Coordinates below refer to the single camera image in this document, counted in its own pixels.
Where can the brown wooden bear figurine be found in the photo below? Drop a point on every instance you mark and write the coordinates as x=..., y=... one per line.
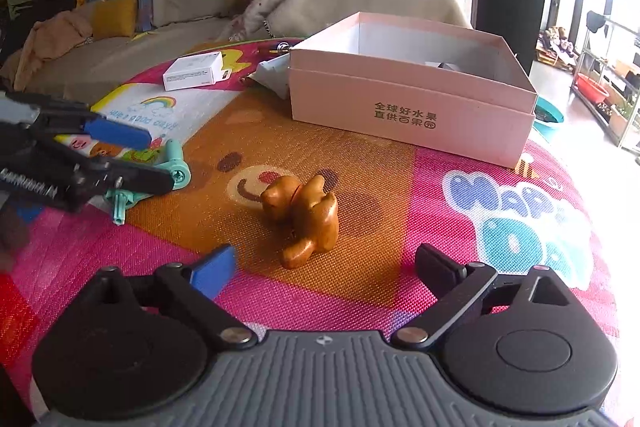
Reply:
x=310, y=217

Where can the yellow cushion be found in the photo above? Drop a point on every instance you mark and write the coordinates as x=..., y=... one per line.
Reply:
x=115, y=14

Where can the teal plastic toy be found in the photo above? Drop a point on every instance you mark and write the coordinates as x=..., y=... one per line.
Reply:
x=175, y=163

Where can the stuffed toy pile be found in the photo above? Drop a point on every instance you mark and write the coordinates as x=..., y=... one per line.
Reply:
x=555, y=44

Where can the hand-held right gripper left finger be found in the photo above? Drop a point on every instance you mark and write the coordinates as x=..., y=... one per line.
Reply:
x=215, y=269

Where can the teal plastic basin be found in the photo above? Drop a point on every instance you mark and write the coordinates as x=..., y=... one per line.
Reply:
x=547, y=128

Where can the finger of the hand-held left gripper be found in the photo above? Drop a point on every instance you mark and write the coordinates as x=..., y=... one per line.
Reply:
x=140, y=181
x=117, y=132

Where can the red plastic basin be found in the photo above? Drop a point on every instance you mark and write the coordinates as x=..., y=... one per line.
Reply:
x=591, y=89

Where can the orange cloth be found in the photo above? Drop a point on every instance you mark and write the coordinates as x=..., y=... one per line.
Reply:
x=50, y=42

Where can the metal storage rack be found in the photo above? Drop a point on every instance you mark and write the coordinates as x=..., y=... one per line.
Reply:
x=617, y=57

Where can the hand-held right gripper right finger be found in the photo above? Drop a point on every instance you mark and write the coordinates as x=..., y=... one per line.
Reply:
x=440, y=268

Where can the colourful cartoon play mat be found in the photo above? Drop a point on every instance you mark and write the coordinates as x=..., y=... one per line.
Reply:
x=190, y=232

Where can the grey folded paper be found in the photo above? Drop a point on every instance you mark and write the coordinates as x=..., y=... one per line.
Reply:
x=270, y=77

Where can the pink cardboard box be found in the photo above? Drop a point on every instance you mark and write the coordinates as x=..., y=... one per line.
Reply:
x=400, y=107

